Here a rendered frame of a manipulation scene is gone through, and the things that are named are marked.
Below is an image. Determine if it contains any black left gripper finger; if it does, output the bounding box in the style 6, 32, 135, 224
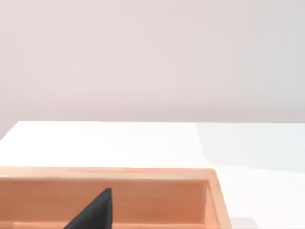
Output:
62, 187, 113, 229

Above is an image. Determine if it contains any shallow salmon-coloured box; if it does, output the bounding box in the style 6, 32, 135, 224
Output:
0, 167, 233, 229

